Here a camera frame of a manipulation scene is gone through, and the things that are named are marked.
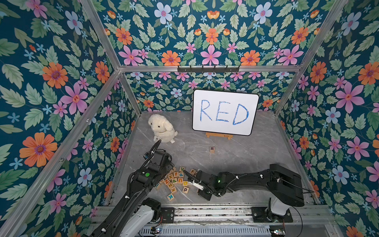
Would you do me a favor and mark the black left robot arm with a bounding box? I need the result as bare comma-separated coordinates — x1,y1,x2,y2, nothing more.
90,140,174,237

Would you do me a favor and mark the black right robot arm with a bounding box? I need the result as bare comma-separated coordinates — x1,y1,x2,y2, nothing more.
184,164,305,223

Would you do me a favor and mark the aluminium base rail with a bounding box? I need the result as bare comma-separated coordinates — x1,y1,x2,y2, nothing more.
91,203,335,237

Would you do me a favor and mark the wooden whiteboard stand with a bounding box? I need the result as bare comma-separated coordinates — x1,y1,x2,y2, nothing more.
206,132,233,140

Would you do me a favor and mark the whiteboard with RED written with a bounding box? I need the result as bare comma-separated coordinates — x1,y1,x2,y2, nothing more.
192,89,260,136

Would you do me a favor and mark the black hook rail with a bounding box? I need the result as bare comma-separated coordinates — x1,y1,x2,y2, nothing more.
177,65,240,74

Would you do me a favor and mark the wooden K letter block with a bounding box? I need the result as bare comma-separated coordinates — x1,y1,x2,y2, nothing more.
167,193,175,201

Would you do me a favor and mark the white plush dog toy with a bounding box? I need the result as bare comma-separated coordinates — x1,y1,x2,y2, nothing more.
148,114,178,143

